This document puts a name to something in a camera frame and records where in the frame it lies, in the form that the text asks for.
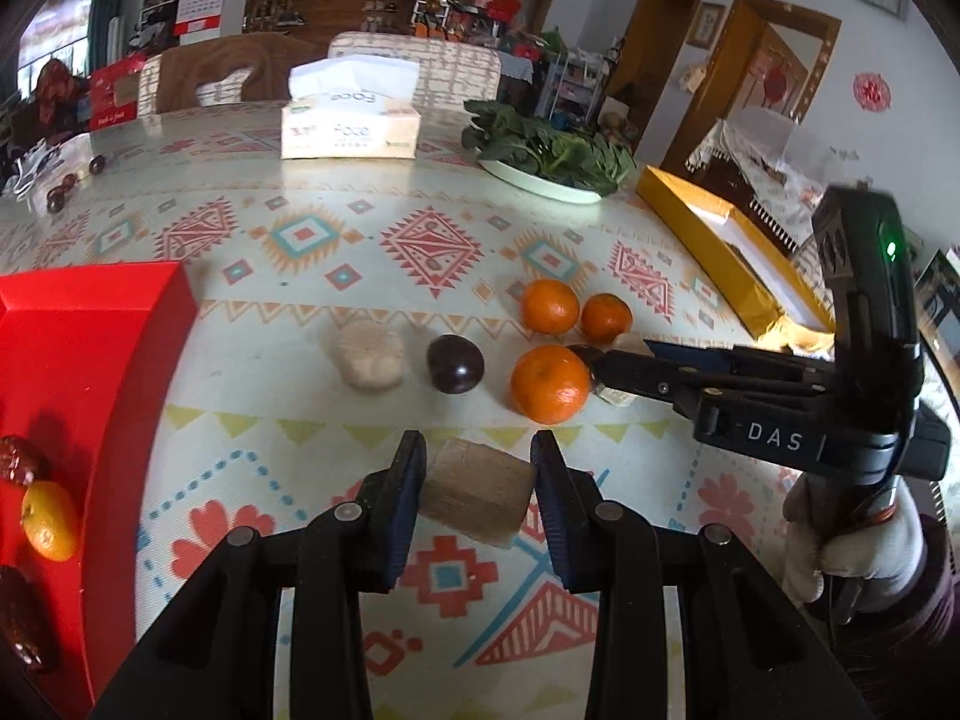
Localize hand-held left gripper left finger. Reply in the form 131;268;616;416
90;431;428;720

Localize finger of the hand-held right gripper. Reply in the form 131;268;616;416
645;341;815;380
592;351;807;413

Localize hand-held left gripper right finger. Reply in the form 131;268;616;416
529;431;871;720

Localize red box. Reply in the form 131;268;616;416
0;262;200;706

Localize small orange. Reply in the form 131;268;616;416
21;481;80;562

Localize person's right hand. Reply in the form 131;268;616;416
784;476;923;616

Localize gold box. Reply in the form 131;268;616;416
636;166;837;338

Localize white box insert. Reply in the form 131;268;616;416
686;202;826;316

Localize side table with lace cloth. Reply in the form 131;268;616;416
686;109;848;241

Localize white plate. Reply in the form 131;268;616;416
478;157;603;205

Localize green leafy vegetables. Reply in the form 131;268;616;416
461;100;638;192

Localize storage cart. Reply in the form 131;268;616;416
536;49;608;128

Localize patterned chair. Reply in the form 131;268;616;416
328;31;502;112

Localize tissue box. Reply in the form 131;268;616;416
281;56;421;161

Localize brown chair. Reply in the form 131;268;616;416
157;34;331;115

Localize red carton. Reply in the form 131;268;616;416
88;54;147;132

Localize plastic bag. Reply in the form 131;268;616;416
0;139;61;200

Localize red wall decoration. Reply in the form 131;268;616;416
853;72;891;113

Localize wooden door frame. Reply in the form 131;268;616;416
660;0;841;177
600;0;704;155

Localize framed wall picture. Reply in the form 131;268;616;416
688;2;727;48

